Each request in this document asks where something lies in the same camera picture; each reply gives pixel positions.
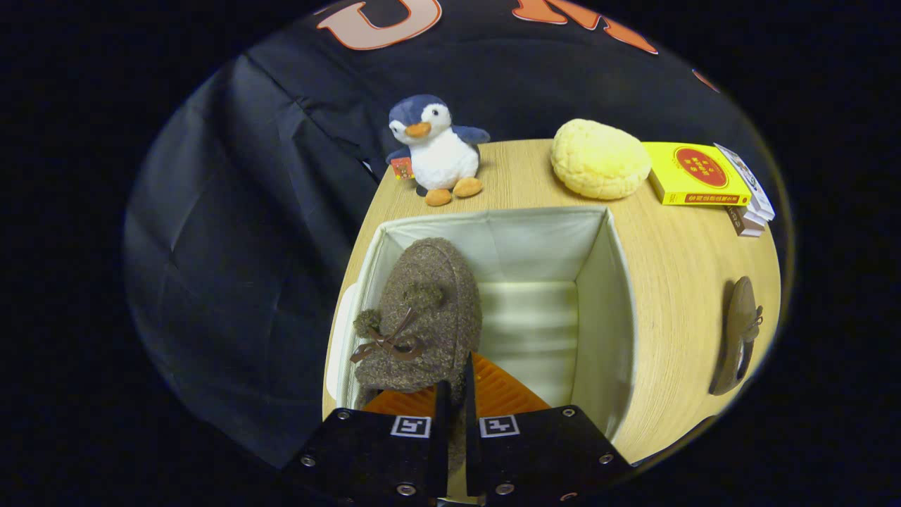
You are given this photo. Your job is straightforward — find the white illustrated book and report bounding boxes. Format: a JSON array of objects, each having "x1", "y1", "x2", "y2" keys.
[{"x1": 714, "y1": 143, "x2": 776, "y2": 222}]

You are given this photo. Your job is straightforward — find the yellow bread-shaped plush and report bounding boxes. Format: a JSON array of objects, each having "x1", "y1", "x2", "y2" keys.
[{"x1": 550, "y1": 118, "x2": 652, "y2": 201}]

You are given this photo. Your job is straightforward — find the cream fabric storage box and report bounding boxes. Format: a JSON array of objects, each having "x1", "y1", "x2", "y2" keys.
[{"x1": 331, "y1": 206, "x2": 638, "y2": 494}]

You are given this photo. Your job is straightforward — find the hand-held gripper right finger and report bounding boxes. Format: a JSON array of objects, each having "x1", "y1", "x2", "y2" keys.
[{"x1": 463, "y1": 351, "x2": 636, "y2": 506}]

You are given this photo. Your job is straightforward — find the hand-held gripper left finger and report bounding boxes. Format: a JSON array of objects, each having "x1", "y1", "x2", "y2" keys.
[{"x1": 280, "y1": 380, "x2": 452, "y2": 505}]

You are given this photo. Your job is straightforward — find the brown fuzzy shoe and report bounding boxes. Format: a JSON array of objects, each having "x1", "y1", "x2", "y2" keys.
[
  {"x1": 708, "y1": 276, "x2": 765, "y2": 396},
  {"x1": 350, "y1": 237, "x2": 484, "y2": 474}
]

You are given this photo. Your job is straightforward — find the blue and white penguin plush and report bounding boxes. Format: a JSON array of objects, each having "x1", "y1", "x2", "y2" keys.
[{"x1": 386, "y1": 94, "x2": 491, "y2": 208}]

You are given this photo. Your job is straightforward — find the yellow book with red circle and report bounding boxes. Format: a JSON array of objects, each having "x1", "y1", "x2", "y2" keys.
[{"x1": 642, "y1": 142, "x2": 752, "y2": 207}]

